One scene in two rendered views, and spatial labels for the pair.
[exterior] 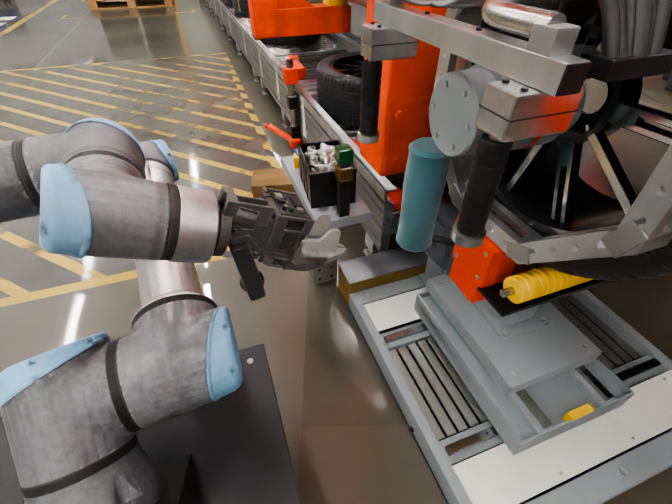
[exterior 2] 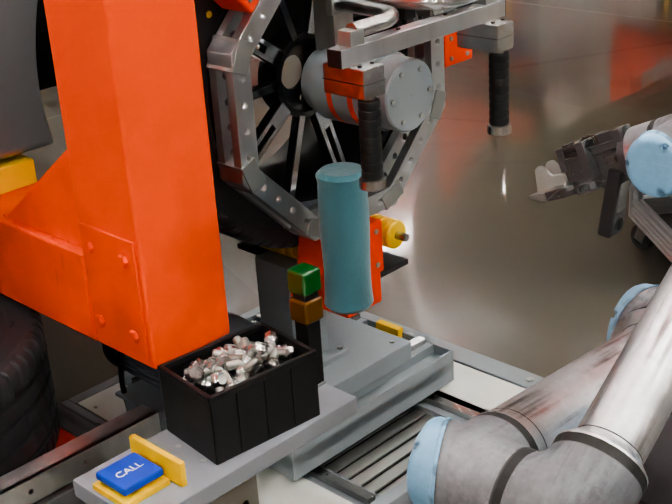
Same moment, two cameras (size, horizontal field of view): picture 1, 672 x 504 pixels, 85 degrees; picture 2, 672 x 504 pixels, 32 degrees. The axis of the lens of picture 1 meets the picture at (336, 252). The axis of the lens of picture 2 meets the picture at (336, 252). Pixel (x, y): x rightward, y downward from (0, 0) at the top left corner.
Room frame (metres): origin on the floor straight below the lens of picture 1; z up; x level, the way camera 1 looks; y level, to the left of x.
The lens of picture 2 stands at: (1.51, 1.51, 1.41)
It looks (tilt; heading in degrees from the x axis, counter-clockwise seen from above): 24 degrees down; 245
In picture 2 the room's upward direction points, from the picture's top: 4 degrees counter-clockwise
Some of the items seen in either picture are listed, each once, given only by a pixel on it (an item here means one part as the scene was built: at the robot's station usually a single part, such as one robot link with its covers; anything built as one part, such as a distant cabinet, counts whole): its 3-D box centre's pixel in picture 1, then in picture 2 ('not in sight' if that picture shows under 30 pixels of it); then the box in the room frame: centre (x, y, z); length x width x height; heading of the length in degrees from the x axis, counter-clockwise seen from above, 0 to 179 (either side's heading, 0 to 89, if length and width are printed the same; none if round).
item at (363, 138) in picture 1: (370, 100); (370, 141); (0.71, -0.07, 0.83); 0.04 x 0.04 x 0.16
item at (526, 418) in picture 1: (509, 344); (317, 384); (0.64, -0.52, 0.13); 0.50 x 0.36 x 0.10; 20
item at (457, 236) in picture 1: (481, 190); (499, 90); (0.39, -0.18, 0.83); 0.04 x 0.04 x 0.16
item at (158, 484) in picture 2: not in sight; (131, 484); (1.21, 0.11, 0.46); 0.08 x 0.08 x 0.01; 20
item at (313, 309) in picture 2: (343, 171); (306, 307); (0.87, -0.02, 0.59); 0.04 x 0.04 x 0.04; 20
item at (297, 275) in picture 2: (344, 154); (304, 279); (0.87, -0.02, 0.64); 0.04 x 0.04 x 0.04; 20
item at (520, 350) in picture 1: (517, 289); (293, 315); (0.69, -0.50, 0.32); 0.40 x 0.30 x 0.28; 20
